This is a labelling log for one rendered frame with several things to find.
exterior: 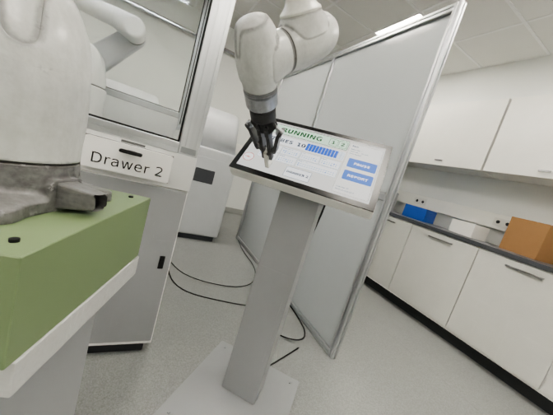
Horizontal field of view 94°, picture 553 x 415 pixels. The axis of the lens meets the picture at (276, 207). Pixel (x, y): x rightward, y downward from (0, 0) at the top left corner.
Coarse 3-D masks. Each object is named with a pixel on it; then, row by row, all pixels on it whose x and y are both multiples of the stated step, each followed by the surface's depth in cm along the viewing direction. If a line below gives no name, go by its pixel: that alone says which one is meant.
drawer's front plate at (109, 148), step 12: (84, 144) 89; (96, 144) 91; (108, 144) 92; (120, 144) 94; (84, 156) 90; (96, 156) 92; (108, 156) 93; (120, 156) 95; (132, 156) 96; (144, 156) 98; (156, 156) 100; (168, 156) 101; (108, 168) 94; (120, 168) 96; (132, 168) 97; (144, 168) 99; (156, 168) 101; (168, 168) 103; (156, 180) 102; (168, 180) 104
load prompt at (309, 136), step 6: (282, 126) 104; (288, 126) 104; (288, 132) 102; (294, 132) 102; (300, 132) 101; (306, 132) 101; (300, 138) 99; (306, 138) 99; (312, 138) 99; (318, 138) 99; (324, 138) 99; (330, 138) 98; (336, 138) 98; (324, 144) 97; (330, 144) 97; (336, 144) 96; (342, 144) 96; (348, 144) 96
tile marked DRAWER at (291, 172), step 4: (288, 168) 91; (292, 168) 91; (284, 172) 90; (288, 172) 90; (292, 172) 90; (296, 172) 90; (300, 172) 89; (304, 172) 89; (308, 172) 89; (288, 176) 89; (292, 176) 89; (296, 176) 88; (300, 176) 88; (304, 176) 88; (308, 176) 88; (300, 180) 87; (304, 180) 87; (308, 180) 87
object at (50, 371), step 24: (72, 312) 32; (48, 336) 28; (72, 336) 42; (24, 360) 25; (48, 360) 37; (72, 360) 44; (0, 384) 24; (24, 384) 33; (48, 384) 39; (72, 384) 47; (0, 408) 30; (24, 408) 34; (48, 408) 41; (72, 408) 50
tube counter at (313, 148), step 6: (300, 144) 97; (306, 144) 97; (312, 144) 97; (306, 150) 96; (312, 150) 95; (318, 150) 95; (324, 150) 95; (330, 150) 95; (336, 150) 95; (330, 156) 93; (336, 156) 93; (342, 156) 93
